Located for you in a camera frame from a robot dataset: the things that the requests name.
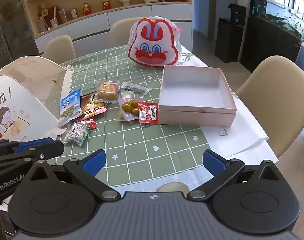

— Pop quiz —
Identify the green checked tablecloth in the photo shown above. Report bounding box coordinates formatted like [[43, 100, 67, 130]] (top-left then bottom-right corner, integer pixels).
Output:
[[42, 44, 267, 188]]

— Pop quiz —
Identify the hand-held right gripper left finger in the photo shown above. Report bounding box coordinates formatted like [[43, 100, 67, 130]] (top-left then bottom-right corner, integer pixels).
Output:
[[24, 149, 118, 202]]

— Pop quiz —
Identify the small red snack packet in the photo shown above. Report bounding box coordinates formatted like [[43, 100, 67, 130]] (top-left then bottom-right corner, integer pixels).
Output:
[[138, 102, 159, 125]]

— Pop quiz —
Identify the cardboard box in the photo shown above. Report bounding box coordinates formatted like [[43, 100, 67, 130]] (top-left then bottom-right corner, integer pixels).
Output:
[[158, 65, 237, 127]]

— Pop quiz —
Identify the red white small packet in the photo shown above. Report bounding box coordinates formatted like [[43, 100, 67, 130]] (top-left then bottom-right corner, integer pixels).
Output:
[[77, 119, 99, 130]]

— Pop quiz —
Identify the silver white candy packet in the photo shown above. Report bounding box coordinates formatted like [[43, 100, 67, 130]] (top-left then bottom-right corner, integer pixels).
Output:
[[63, 122, 92, 147]]

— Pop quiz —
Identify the large red spicy snack packet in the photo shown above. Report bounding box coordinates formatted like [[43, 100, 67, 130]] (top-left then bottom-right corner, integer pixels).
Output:
[[79, 92, 108, 122]]

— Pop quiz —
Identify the black fish tank cabinet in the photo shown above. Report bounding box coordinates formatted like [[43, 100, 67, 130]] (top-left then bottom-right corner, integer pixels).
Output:
[[239, 0, 304, 74]]

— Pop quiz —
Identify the clear dark snack packet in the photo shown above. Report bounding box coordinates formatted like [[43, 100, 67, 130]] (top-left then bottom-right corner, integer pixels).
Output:
[[119, 81, 152, 98]]

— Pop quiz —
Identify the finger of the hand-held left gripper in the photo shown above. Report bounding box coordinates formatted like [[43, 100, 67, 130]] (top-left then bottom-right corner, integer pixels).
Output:
[[0, 137, 55, 154], [0, 140, 65, 173]]

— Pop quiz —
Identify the wooden shelf cabinet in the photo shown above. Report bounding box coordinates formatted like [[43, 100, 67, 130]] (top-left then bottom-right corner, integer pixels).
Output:
[[18, 0, 193, 58]]

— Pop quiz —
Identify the green olive packet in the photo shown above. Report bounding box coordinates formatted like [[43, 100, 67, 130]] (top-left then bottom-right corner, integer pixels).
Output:
[[116, 96, 140, 122]]

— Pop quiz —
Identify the white cartoon paper bag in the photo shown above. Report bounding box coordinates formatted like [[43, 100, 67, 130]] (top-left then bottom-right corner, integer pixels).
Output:
[[0, 56, 75, 143]]

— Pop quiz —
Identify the black water dispenser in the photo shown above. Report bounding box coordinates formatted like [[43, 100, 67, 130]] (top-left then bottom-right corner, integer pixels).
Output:
[[214, 4, 247, 63]]

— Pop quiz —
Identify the blue snack packet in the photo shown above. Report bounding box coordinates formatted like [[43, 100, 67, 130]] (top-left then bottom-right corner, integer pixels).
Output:
[[58, 89, 83, 127]]

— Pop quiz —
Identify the brown cake packet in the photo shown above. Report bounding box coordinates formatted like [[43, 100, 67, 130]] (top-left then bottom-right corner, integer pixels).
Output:
[[96, 80, 120, 102]]

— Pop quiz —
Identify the beige chair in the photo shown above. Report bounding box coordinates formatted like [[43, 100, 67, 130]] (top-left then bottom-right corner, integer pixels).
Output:
[[109, 17, 147, 49], [43, 35, 77, 64], [235, 55, 304, 165], [155, 182, 191, 193]]

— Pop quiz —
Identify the red white rabbit bag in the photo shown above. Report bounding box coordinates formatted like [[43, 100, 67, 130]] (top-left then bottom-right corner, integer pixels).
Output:
[[127, 17, 183, 68]]

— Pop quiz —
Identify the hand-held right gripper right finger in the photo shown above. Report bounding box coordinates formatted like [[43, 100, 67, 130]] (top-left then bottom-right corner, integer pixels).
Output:
[[187, 149, 283, 202]]

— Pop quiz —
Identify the gold ornament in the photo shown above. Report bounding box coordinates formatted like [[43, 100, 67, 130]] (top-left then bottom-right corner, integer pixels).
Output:
[[37, 4, 49, 22]]

